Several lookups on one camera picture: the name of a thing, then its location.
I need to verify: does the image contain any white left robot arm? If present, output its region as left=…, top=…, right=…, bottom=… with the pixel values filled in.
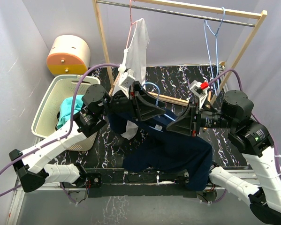
left=9, top=81, right=165, bottom=193

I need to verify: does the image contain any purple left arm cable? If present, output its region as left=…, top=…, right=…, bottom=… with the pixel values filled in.
left=0, top=63, right=122, bottom=199

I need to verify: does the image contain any aluminium frame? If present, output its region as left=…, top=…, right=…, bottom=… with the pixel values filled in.
left=6, top=138, right=281, bottom=225

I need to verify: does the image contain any pink wire hanger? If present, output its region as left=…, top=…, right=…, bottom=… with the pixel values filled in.
left=125, top=0, right=136, bottom=49

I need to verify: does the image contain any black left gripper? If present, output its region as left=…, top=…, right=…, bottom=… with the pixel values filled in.
left=97, top=81, right=165, bottom=120

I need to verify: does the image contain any cream orange drawer cabinet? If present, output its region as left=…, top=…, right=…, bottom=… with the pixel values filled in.
left=46, top=35, right=91, bottom=76

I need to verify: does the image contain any teal t shirt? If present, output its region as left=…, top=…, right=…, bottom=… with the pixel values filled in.
left=55, top=95, right=83, bottom=130

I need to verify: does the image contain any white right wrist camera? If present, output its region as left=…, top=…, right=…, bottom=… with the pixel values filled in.
left=190, top=81, right=209, bottom=109

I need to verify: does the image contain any black garment in basket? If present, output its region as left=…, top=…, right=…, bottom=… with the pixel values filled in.
left=56, top=111, right=60, bottom=126

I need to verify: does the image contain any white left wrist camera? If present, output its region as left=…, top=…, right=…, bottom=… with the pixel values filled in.
left=118, top=64, right=136, bottom=97

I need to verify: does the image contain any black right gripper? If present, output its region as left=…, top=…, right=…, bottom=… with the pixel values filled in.
left=166, top=99, right=236, bottom=137

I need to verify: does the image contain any navy blue t shirt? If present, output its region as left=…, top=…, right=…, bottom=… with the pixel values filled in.
left=108, top=110, right=213, bottom=191

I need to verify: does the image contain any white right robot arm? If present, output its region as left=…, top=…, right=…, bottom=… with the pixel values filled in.
left=167, top=90, right=281, bottom=225

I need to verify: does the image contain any white t shirt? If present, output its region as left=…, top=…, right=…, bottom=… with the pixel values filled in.
left=112, top=18, right=149, bottom=140

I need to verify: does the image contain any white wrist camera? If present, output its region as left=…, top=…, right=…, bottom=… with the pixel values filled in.
left=118, top=64, right=136, bottom=97
left=190, top=81, right=209, bottom=109

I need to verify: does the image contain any light blue wire hanger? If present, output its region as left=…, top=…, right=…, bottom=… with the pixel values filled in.
left=203, top=6, right=226, bottom=97

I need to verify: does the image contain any cream laundry basket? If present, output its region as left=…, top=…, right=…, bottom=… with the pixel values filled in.
left=31, top=75, right=100, bottom=151

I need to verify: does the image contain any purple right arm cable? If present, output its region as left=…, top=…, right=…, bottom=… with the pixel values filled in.
left=209, top=68, right=281, bottom=203

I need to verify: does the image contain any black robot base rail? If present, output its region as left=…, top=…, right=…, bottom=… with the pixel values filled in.
left=60, top=167, right=225, bottom=199

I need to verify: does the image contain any wooden clothes rack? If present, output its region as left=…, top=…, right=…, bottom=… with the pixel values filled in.
left=91, top=0, right=267, bottom=106

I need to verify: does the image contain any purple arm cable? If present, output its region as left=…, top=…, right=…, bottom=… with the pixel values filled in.
left=0, top=63, right=122, bottom=199
left=209, top=68, right=281, bottom=203

